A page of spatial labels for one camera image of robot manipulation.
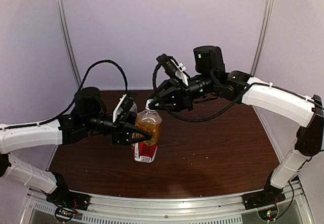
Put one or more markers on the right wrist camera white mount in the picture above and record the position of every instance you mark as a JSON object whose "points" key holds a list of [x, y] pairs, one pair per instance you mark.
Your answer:
{"points": [[173, 69]]}

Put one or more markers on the right circuit board with leds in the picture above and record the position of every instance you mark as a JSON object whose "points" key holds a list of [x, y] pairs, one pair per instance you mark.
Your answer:
{"points": [[268, 214]]}

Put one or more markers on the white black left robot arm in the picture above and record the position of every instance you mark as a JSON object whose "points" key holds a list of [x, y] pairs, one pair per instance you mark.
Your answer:
{"points": [[88, 115]]}

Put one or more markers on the circuit board with leds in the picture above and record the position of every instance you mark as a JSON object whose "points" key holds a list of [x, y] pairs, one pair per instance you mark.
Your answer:
{"points": [[268, 214], [64, 215]]}

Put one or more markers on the left circuit board with leds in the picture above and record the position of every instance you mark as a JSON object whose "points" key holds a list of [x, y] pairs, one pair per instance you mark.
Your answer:
{"points": [[64, 215]]}

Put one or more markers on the right aluminium corner post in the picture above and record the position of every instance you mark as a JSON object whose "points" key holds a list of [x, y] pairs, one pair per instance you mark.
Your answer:
{"points": [[268, 9]]}

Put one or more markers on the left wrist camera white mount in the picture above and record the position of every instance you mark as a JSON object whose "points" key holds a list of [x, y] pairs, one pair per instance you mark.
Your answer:
{"points": [[124, 105]]}

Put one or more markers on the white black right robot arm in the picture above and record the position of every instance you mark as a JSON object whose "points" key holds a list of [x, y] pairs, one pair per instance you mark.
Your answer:
{"points": [[241, 88]]}

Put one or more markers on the amber tea bottle red label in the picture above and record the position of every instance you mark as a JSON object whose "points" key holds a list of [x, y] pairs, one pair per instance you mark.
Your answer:
{"points": [[149, 122]]}

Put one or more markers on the clear plastic water bottle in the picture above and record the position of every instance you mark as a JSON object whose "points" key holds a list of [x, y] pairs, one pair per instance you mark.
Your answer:
{"points": [[134, 108]]}

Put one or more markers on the white tea bottle cap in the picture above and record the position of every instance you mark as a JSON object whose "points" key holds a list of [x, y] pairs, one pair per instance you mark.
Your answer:
{"points": [[148, 103]]}

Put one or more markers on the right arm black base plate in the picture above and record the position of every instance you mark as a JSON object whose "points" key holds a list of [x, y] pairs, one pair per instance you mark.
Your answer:
{"points": [[262, 198]]}

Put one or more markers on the aluminium corner post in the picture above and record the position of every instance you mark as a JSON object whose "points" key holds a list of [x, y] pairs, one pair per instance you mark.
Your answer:
{"points": [[268, 9], [67, 41]]}

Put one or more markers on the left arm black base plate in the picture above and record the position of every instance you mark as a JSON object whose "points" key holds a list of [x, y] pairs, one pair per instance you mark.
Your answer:
{"points": [[69, 199]]}

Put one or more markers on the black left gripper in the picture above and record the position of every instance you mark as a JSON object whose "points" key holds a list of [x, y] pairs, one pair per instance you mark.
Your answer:
{"points": [[121, 132]]}

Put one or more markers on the left aluminium corner post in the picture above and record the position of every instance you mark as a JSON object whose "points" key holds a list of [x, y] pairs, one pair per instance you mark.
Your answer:
{"points": [[67, 41]]}

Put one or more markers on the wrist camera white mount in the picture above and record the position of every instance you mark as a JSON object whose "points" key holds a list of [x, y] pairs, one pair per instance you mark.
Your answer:
{"points": [[124, 105], [173, 69]]}

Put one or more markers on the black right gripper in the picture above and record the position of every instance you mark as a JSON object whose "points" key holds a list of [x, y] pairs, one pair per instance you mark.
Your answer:
{"points": [[178, 93]]}

